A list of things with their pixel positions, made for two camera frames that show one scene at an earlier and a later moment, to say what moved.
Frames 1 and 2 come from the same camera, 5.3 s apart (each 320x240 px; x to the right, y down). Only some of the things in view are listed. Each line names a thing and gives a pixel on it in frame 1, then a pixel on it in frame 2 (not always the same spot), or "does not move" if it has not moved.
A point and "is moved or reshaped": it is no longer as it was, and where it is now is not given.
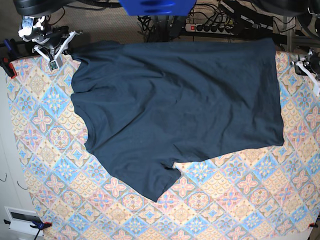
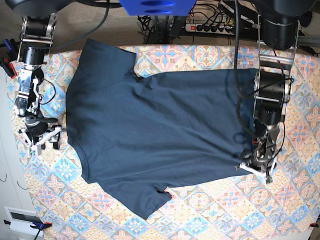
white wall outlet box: (20, 220) does not move
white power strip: (212, 28) does not move
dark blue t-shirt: (152, 104) is moved or reshaped
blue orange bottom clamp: (39, 225) does not move
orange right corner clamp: (312, 225) does not move
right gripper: (310, 67) to (259, 161)
